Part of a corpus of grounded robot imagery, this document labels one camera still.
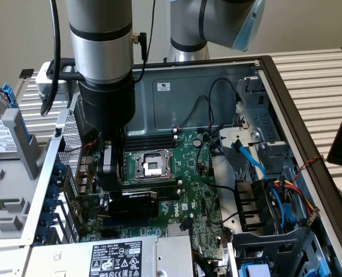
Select grey drive cage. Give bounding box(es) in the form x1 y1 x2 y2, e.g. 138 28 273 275
231 227 333 277

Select coloured disk power wires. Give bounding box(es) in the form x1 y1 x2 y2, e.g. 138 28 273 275
270 178 321 229

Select grey power supply unit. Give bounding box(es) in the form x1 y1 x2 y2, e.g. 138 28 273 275
23 235 195 277

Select blue disk data wire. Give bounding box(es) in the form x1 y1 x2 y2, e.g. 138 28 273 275
231 139 298 231

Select installed RAM stick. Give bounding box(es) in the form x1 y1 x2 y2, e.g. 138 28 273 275
156 186 181 200

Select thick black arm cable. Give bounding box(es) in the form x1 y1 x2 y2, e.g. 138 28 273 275
40 0 62 116

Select open metal PC case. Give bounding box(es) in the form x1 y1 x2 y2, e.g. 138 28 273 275
20 54 342 277

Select metal disk bay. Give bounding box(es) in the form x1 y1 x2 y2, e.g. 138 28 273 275
236 76 290 145

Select green motherboard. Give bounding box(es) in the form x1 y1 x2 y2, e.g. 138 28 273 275
78 131 232 277

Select grey plastic bay latch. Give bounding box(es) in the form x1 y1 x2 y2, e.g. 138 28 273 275
218 128 264 156

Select low black looped wire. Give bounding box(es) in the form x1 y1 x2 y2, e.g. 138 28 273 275
178 95 215 130

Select silver chipset heatsink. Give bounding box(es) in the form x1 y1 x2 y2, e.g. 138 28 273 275
166 223 192 238

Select black plug brass connector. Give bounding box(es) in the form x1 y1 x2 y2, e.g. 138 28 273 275
132 31 148 84

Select long red-black twisted wire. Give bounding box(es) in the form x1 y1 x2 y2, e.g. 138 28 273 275
292 155 325 182

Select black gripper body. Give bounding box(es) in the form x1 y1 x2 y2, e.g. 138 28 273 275
78 73 136 145

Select green graphics card black shroud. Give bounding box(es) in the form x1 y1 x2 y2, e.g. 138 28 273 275
68 187 160 229

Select short red-black twisted wire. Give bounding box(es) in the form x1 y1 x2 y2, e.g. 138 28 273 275
64 140 99 187

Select blue plastic disk rail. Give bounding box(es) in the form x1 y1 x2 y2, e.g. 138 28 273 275
2 82 30 136

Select black plastic fan shroud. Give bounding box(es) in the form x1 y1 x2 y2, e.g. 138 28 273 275
234 178 276 231

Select grey parts rack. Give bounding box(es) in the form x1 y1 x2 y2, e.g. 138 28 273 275
0 108 49 246

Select tall black looped wire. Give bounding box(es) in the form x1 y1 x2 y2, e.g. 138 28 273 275
208 77 238 130

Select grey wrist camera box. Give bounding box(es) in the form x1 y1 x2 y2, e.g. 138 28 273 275
35 59 79 98

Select CPU socket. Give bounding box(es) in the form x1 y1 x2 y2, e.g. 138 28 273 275
130 149 174 184

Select thin black cable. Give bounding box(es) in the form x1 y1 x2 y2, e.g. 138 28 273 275
146 0 157 60

